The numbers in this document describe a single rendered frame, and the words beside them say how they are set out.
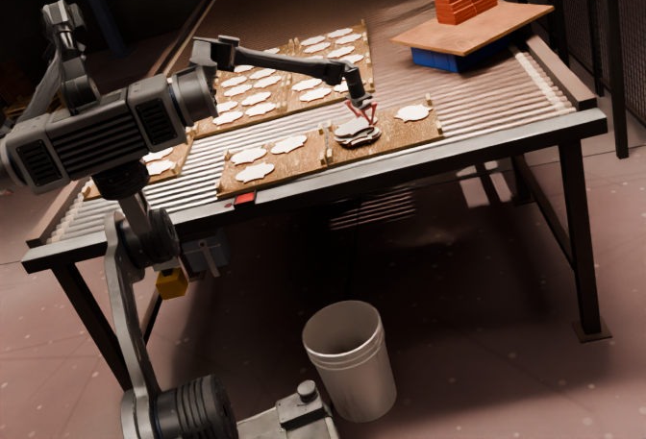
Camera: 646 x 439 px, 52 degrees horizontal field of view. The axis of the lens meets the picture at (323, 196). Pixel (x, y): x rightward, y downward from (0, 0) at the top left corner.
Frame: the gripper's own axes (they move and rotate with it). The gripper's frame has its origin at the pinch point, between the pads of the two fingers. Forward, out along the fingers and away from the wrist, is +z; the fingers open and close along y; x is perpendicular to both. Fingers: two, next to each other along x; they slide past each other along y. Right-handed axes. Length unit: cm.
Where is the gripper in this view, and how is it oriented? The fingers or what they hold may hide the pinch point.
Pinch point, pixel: (364, 117)
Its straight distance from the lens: 242.9
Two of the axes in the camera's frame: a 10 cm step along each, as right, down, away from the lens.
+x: -8.7, 4.4, -2.3
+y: -4.0, -3.4, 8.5
